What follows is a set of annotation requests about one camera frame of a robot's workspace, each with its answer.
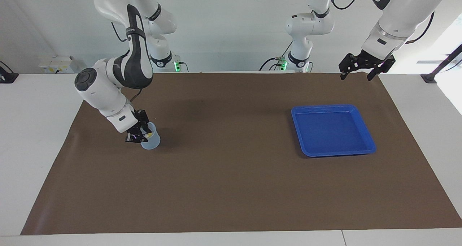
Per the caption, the black right base cable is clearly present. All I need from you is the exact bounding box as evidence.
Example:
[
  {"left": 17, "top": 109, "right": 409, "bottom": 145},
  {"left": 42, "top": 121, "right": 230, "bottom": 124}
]
[{"left": 138, "top": 56, "right": 152, "bottom": 73}]

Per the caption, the black stand with pole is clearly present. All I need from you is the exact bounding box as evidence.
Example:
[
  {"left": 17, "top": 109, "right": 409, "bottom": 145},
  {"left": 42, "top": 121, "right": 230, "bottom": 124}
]
[{"left": 420, "top": 44, "right": 462, "bottom": 84}]

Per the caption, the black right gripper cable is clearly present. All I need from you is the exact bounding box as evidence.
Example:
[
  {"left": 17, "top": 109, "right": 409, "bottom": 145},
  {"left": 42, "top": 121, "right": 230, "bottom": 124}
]
[{"left": 110, "top": 21, "right": 143, "bottom": 103}]

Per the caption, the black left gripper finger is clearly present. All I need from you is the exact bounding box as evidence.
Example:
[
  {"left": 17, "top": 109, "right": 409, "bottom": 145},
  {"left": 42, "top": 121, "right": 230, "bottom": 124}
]
[
  {"left": 367, "top": 56, "right": 396, "bottom": 81},
  {"left": 339, "top": 53, "right": 358, "bottom": 81}
]

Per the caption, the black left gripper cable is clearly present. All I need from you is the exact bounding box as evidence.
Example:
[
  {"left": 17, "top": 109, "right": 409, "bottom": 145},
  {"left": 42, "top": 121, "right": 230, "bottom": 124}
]
[{"left": 325, "top": 0, "right": 435, "bottom": 45}]

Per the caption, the black base cable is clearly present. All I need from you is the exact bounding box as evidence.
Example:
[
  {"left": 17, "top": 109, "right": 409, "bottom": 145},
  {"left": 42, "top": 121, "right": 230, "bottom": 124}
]
[
  {"left": 259, "top": 40, "right": 293, "bottom": 72},
  {"left": 138, "top": 56, "right": 152, "bottom": 73}
]

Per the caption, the brown table mat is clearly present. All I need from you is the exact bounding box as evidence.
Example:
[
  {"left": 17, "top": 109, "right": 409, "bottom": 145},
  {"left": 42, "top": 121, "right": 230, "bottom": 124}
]
[{"left": 21, "top": 73, "right": 462, "bottom": 236}]

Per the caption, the black table clamp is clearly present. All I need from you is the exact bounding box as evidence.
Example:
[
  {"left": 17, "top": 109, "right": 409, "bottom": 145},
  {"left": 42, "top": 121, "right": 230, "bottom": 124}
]
[{"left": 0, "top": 61, "right": 19, "bottom": 84}]

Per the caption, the white wall socket box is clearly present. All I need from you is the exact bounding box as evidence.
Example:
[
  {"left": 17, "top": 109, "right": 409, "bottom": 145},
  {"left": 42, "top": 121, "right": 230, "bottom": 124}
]
[{"left": 38, "top": 56, "right": 78, "bottom": 74}]

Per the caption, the black left base cable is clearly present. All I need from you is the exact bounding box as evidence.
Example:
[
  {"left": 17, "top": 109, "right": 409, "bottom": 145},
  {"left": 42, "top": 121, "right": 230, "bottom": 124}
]
[{"left": 259, "top": 40, "right": 293, "bottom": 72}]

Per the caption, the translucent plastic cup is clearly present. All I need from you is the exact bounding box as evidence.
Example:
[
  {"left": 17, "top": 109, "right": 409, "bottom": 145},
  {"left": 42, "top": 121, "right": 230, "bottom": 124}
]
[{"left": 139, "top": 122, "right": 161, "bottom": 150}]

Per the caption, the blue plastic tray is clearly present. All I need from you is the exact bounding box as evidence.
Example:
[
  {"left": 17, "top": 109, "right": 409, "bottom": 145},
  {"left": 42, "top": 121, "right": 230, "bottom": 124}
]
[{"left": 291, "top": 104, "right": 377, "bottom": 157}]

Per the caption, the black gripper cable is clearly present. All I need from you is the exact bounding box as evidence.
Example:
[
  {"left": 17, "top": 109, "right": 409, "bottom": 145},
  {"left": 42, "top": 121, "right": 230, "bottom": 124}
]
[
  {"left": 325, "top": 0, "right": 435, "bottom": 45},
  {"left": 110, "top": 21, "right": 143, "bottom": 103}
]

